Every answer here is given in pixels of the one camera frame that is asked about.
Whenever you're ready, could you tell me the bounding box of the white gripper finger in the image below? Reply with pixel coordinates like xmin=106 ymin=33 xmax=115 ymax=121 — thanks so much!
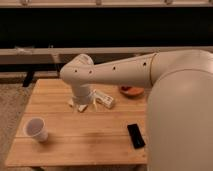
xmin=78 ymin=105 xmax=88 ymax=112
xmin=68 ymin=99 xmax=74 ymax=107

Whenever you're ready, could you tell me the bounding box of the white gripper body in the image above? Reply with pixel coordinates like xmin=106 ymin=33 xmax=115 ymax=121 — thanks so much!
xmin=71 ymin=85 xmax=92 ymax=105

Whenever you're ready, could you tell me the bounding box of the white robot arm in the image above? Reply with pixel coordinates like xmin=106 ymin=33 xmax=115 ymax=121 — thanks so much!
xmin=60 ymin=50 xmax=213 ymax=171

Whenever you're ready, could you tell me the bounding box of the white rectangular box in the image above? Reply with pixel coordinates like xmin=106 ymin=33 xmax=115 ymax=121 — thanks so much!
xmin=94 ymin=90 xmax=115 ymax=109

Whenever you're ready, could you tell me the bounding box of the wooden table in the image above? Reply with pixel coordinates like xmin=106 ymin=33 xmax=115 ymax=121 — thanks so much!
xmin=5 ymin=79 xmax=147 ymax=167

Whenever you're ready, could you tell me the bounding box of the orange bowl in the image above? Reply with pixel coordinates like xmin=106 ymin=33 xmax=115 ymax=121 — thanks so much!
xmin=119 ymin=86 xmax=144 ymax=97

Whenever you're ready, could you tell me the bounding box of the black phone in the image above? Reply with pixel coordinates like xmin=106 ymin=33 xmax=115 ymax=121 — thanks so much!
xmin=127 ymin=124 xmax=145 ymax=149

